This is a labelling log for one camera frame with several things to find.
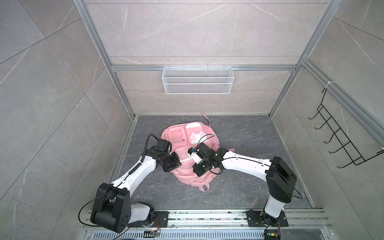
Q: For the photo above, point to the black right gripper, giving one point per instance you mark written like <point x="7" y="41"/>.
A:
<point x="197" y="171"/>

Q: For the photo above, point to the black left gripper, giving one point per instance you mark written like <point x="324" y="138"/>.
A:
<point x="177" y="162"/>

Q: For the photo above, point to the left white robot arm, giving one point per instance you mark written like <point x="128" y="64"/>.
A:
<point x="112" y="207"/>

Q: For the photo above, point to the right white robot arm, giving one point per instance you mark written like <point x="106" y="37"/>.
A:
<point x="280" y="178"/>

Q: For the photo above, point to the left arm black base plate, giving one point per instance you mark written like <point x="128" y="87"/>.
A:
<point x="160" y="218"/>

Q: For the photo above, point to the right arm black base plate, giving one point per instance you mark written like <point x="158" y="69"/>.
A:
<point x="262" y="219"/>

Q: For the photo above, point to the white wire mesh basket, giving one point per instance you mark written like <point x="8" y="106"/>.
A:
<point x="197" y="80"/>

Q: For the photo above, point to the black wire hook rack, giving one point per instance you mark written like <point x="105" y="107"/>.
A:
<point x="339" y="136"/>

